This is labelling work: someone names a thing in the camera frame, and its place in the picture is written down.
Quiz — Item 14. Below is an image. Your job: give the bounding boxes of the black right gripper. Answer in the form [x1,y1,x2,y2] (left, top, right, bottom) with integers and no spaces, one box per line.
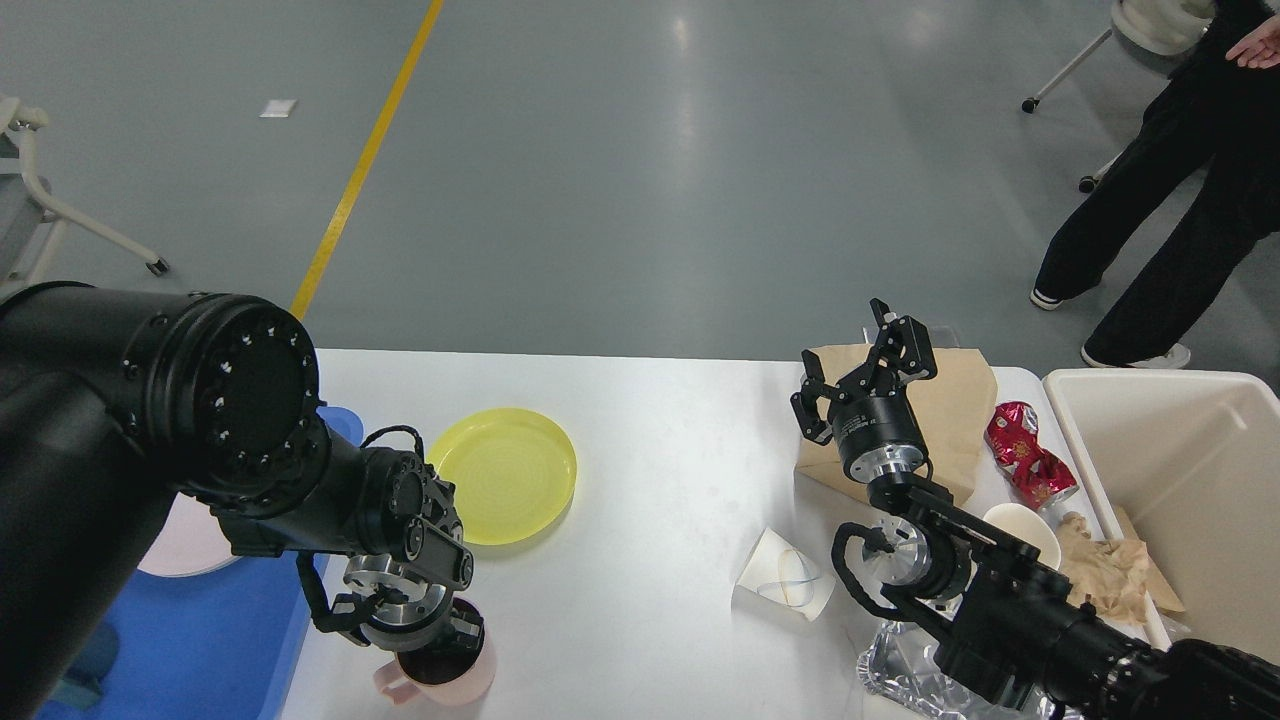
[790,299,938,483]

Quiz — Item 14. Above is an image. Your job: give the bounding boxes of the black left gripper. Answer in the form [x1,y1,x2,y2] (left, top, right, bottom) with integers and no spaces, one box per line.
[330,555,485,661]

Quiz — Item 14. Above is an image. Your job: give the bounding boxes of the pink mug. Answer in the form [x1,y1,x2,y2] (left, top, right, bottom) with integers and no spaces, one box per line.
[372,597,498,707]

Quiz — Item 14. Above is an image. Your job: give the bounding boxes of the yellow plastic plate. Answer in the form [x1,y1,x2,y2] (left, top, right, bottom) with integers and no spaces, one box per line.
[426,407,579,546]

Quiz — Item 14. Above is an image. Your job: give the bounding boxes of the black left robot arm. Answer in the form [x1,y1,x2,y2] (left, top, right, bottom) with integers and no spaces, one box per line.
[1,281,494,719]

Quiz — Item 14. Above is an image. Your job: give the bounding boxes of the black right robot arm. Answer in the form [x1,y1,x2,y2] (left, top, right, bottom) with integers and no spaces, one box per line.
[790,299,1279,719]

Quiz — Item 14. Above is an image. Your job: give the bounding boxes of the brown paper bag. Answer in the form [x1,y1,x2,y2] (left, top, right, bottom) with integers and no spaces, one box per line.
[795,343,997,506]

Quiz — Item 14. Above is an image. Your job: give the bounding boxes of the blue plastic tray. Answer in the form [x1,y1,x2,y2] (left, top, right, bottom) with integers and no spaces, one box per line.
[35,405,365,720]

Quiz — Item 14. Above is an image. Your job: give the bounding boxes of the crushed red can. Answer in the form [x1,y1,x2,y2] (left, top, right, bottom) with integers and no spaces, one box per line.
[986,401,1079,512]

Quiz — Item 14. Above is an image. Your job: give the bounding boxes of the flattened white paper cup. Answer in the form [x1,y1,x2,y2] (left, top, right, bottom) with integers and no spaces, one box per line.
[735,527,835,623]

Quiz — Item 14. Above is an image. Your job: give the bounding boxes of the pink plate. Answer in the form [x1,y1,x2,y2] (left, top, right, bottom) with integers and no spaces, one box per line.
[136,495,238,578]

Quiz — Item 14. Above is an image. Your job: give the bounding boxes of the crumpled aluminium foil tray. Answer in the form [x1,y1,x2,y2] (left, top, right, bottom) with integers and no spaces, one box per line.
[856,623,1083,719]

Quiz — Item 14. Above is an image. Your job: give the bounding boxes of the crumpled brown paper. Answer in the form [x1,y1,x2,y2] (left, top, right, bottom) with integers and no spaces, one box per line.
[1055,511,1187,626]

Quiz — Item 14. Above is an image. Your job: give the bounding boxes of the teal mug yellow inside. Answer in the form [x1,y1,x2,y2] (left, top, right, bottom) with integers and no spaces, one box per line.
[49,623,122,711]

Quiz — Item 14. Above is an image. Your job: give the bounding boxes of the beige plastic bin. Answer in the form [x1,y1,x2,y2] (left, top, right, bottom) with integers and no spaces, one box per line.
[1044,369,1279,662]

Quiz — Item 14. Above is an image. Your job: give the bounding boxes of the person in black trousers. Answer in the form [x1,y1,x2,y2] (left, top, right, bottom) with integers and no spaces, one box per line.
[1030,0,1280,370]

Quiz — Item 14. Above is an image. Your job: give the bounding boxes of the white office chair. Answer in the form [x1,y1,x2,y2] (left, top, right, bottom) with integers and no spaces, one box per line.
[1021,0,1222,193]

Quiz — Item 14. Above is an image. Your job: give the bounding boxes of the white folding table frame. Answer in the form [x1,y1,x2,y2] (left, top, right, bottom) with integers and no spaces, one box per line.
[1,96,172,293]

